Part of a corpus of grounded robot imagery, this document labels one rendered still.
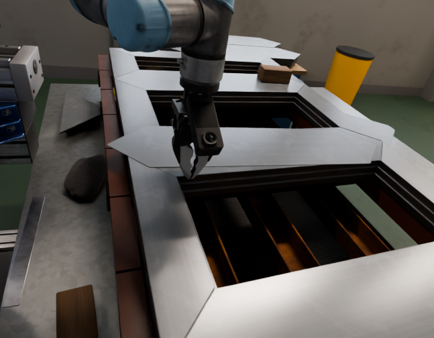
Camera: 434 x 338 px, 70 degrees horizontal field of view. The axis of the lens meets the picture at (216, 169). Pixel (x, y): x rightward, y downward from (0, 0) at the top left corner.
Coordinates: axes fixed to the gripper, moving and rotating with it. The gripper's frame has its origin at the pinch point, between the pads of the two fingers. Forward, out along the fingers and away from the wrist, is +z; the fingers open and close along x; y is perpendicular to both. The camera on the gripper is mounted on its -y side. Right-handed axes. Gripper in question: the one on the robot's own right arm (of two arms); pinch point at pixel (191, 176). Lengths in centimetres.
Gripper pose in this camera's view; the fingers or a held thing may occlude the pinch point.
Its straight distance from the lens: 64.3
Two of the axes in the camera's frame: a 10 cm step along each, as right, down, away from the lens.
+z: -1.5, 8.0, 5.8
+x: -9.4, 0.7, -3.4
